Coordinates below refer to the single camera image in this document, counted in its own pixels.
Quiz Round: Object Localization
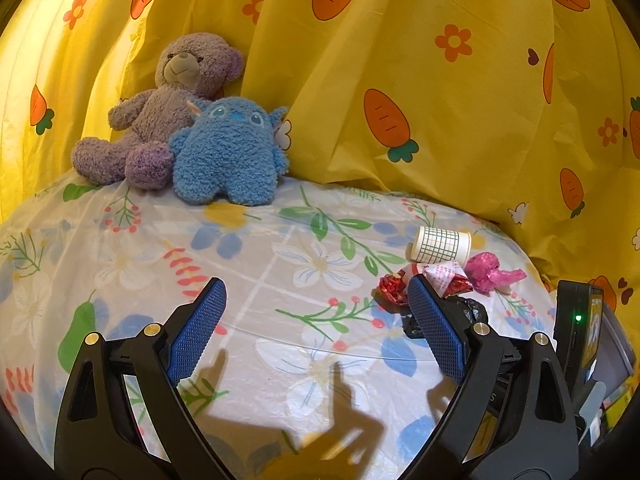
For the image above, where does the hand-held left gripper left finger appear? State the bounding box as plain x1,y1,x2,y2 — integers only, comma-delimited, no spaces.
54,277,228,480

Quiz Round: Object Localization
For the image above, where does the floral print bed sheet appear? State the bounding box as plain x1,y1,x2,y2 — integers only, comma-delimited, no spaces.
0,177,571,480

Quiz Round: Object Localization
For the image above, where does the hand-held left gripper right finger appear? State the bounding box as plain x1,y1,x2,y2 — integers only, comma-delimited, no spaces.
400,275,581,480

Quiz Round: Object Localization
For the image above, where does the black plastic bag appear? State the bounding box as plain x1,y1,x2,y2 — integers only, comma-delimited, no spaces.
402,296,490,338

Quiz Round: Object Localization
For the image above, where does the purple teddy bear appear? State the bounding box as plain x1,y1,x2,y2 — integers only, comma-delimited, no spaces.
71,32,246,191

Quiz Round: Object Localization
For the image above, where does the red and white wrapper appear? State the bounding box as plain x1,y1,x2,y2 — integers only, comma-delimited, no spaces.
400,260,473,301

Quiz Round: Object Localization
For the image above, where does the red foil wrapper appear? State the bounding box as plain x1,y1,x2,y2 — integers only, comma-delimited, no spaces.
377,272,412,313

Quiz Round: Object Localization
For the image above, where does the pink plastic bag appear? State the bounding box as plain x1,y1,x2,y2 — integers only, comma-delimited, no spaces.
465,252,526,294

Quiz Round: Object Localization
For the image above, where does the grey plastic bin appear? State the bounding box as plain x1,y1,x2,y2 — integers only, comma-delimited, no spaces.
597,305,638,396

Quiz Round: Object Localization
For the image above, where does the checked paper cup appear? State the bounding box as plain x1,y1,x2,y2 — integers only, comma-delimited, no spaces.
407,226,472,265

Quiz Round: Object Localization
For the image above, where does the yellow carrot print curtain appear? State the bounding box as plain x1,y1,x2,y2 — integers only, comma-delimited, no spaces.
0,0,640,311

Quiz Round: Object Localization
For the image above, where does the blue plush toy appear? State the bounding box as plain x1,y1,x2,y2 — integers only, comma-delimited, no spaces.
167,97,291,207

